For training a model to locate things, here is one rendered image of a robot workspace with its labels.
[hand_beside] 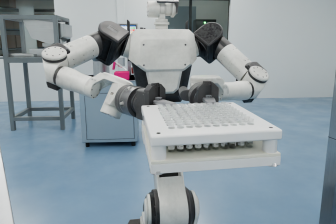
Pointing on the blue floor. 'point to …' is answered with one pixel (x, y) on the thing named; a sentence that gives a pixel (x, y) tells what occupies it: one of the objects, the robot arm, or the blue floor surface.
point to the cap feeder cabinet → (105, 121)
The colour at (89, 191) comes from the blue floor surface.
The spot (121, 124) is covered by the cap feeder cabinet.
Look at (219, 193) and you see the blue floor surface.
